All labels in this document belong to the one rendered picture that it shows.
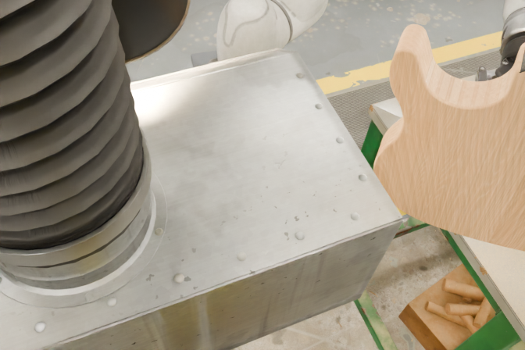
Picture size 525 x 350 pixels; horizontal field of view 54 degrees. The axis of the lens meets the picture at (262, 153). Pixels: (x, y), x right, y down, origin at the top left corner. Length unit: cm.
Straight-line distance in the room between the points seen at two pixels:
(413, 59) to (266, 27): 81
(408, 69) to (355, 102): 190
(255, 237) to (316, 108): 12
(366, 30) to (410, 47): 232
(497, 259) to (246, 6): 83
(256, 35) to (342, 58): 139
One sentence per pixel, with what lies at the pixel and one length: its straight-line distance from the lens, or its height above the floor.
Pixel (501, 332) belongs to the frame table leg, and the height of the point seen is 85.
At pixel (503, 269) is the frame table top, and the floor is 93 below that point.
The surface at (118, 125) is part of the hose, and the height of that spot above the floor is 164.
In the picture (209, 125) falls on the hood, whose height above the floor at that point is 153.
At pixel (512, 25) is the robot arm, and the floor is 131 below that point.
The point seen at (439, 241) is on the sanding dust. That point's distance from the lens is 220.
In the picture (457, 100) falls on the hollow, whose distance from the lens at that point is 66.
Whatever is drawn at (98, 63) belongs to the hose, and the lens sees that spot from 22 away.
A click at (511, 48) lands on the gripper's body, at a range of 90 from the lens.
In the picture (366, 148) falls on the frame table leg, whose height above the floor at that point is 79.
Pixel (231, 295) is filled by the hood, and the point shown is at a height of 151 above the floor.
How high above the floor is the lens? 182
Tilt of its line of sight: 53 degrees down
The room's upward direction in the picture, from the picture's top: 5 degrees clockwise
